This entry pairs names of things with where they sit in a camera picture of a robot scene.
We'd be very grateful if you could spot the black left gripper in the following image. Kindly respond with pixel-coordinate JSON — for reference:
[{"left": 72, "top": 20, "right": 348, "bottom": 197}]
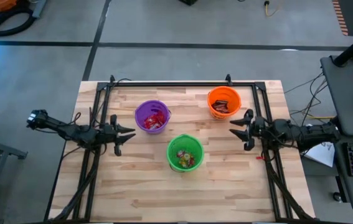
[{"left": 100, "top": 114, "right": 136, "bottom": 156}]

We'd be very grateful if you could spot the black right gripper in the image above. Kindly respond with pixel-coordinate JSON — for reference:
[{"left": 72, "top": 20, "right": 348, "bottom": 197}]
[{"left": 229, "top": 108, "right": 270, "bottom": 152}]

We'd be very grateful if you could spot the purple plastic bucket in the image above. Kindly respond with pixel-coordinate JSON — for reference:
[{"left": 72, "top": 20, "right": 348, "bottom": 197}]
[{"left": 134, "top": 99, "right": 172, "bottom": 135}]

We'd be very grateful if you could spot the orange plastic bucket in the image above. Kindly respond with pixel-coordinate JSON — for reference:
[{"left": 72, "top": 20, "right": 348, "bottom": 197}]
[{"left": 207, "top": 86, "right": 242, "bottom": 121}]

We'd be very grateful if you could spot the green plastic bucket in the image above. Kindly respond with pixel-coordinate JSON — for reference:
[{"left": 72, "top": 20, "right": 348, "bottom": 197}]
[{"left": 166, "top": 134, "right": 205, "bottom": 173}]

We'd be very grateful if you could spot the white paper sheet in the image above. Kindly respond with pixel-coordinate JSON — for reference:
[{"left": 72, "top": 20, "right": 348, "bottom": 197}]
[{"left": 300, "top": 141, "right": 336, "bottom": 168}]

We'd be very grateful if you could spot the grey vacuum wand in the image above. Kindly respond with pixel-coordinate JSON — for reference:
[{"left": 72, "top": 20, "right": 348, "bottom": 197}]
[{"left": 32, "top": 0, "right": 48, "bottom": 19}]

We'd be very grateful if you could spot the black metal table frame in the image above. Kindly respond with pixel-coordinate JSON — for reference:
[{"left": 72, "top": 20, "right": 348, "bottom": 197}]
[{"left": 44, "top": 73, "right": 320, "bottom": 224}]

